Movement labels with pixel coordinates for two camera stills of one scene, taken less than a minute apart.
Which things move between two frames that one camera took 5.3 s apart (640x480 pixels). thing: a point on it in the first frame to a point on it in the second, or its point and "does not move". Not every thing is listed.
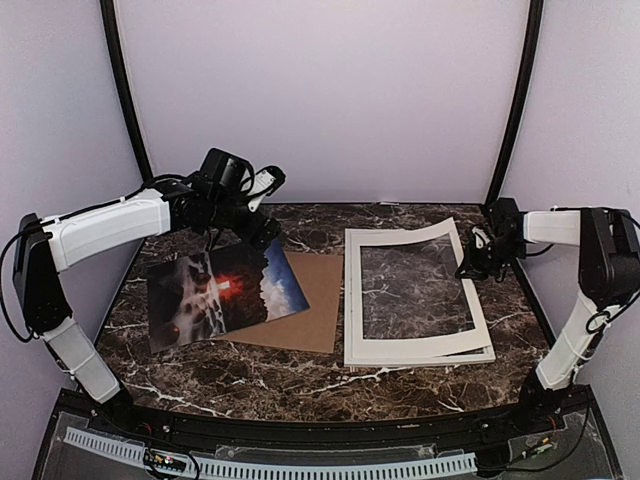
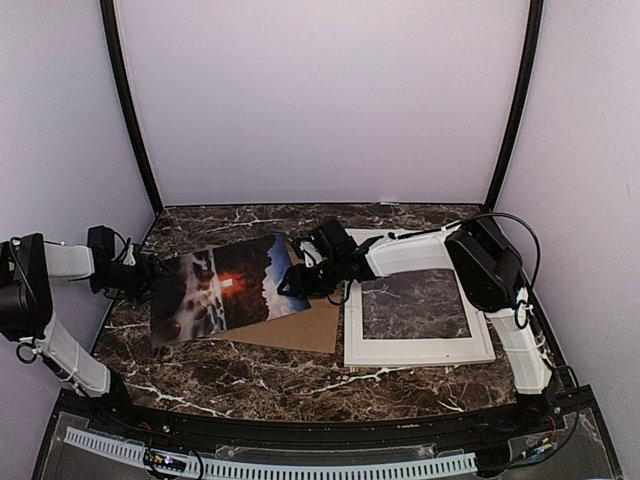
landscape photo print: x=203 y=294 does not move
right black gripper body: x=489 y=261 to x=319 y=284
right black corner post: x=528 y=77 does not move
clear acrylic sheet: x=413 y=289 does not move
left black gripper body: x=225 y=214 to x=132 y=281
